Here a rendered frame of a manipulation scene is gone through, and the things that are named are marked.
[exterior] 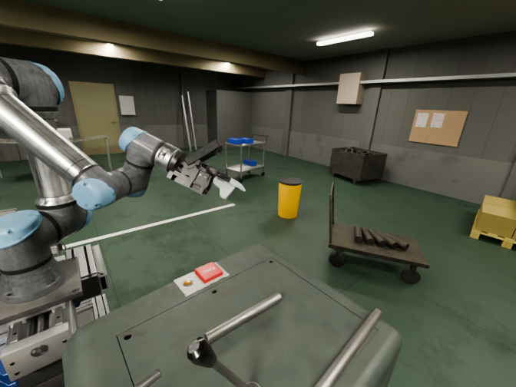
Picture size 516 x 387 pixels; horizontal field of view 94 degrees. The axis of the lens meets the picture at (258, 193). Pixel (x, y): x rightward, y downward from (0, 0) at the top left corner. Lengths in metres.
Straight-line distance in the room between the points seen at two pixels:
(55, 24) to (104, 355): 5.64
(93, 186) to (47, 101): 0.37
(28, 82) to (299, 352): 0.93
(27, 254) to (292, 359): 0.75
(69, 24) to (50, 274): 5.28
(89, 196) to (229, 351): 0.45
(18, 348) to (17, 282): 0.17
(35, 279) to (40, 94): 0.53
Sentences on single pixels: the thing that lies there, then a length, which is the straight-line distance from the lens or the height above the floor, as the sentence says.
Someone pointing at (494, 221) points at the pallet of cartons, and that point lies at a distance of 4.73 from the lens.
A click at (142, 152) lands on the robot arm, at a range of 0.72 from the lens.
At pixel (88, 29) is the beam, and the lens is 5.98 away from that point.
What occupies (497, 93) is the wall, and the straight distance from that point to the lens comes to 6.51.
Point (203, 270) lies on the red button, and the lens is 0.73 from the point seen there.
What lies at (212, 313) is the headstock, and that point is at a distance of 0.63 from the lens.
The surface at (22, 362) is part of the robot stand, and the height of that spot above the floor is 1.07.
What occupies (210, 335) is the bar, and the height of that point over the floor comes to 1.28.
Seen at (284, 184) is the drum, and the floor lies 0.58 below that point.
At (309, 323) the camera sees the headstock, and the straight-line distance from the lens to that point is 0.63.
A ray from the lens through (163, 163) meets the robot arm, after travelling 0.70.
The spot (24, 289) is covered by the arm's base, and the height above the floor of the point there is 1.20.
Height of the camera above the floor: 1.72
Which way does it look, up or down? 20 degrees down
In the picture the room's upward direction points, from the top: 2 degrees clockwise
